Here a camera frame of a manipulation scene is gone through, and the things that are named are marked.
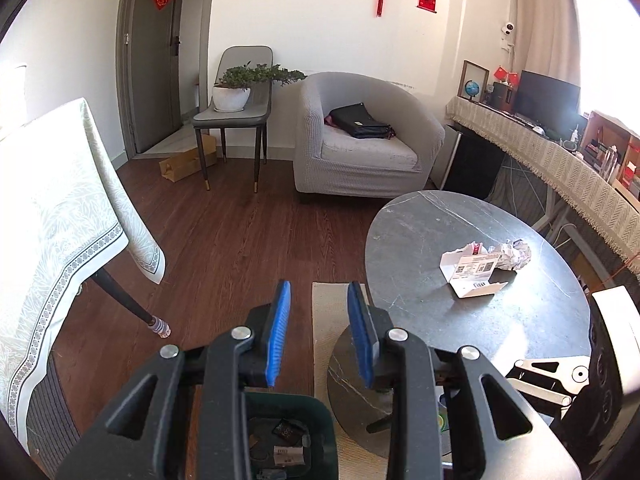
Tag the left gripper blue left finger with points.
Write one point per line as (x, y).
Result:
(275, 331)

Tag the beige fringed desk cloth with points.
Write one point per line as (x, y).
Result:
(597, 202)

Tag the wooden picture frame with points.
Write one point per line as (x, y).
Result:
(475, 72)

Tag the black table leg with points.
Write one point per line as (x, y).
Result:
(109, 285)

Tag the round dark marble table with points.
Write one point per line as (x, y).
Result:
(541, 313)

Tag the potted green plant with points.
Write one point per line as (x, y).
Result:
(240, 87)

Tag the grey door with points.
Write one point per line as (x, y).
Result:
(147, 73)

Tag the cardboard box on floor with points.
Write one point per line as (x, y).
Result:
(183, 165)

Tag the grey tub armchair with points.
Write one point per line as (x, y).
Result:
(327, 160)

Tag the white paper ball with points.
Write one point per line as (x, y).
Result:
(515, 253)

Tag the patterned white tablecloth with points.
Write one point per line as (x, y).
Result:
(64, 215)

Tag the white security camera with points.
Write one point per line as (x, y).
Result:
(508, 28)

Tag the black computer monitor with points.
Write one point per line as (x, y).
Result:
(549, 103)

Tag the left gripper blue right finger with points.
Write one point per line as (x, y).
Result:
(364, 334)

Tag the grey dining chair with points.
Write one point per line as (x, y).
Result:
(255, 113)

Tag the dark green trash bin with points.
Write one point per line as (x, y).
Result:
(290, 437)

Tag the white cardboard box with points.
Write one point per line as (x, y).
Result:
(468, 270)

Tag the grey striped floor mat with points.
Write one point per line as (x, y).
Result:
(51, 430)

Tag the black bag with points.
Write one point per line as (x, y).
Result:
(358, 123)

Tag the small blue globe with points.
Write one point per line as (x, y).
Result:
(472, 90)

